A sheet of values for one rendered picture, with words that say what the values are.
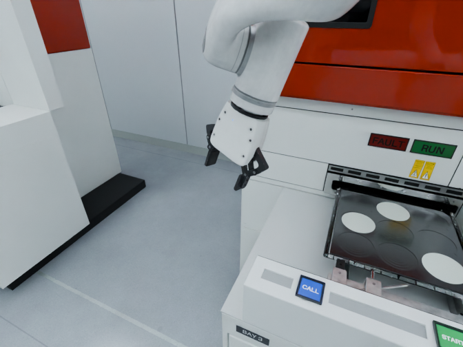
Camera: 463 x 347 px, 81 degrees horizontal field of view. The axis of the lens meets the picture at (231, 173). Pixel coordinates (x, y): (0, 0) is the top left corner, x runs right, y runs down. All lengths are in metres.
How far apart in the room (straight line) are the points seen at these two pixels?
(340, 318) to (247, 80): 0.49
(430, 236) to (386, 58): 0.54
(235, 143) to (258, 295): 0.34
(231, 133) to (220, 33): 0.19
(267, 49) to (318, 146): 0.68
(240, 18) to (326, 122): 0.72
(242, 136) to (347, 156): 0.65
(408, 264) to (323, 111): 0.54
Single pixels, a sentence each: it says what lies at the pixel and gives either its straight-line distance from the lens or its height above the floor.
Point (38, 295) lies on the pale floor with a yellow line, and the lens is 2.15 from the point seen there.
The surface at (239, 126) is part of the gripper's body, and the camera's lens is 0.51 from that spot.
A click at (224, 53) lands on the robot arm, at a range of 0.45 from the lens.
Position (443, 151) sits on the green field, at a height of 1.10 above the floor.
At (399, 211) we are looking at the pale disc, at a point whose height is 0.90.
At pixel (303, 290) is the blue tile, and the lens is 0.66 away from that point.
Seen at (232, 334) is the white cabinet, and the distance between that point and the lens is 0.86.
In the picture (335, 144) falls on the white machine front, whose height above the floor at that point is 1.06.
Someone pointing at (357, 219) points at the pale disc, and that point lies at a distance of 0.99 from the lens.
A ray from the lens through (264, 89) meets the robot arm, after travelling 0.48.
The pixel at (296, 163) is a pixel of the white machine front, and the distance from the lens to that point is 1.14.
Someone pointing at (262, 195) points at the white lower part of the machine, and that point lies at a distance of 1.27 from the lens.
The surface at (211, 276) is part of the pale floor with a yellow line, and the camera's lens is 1.89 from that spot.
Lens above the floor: 1.49
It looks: 31 degrees down
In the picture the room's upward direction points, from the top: straight up
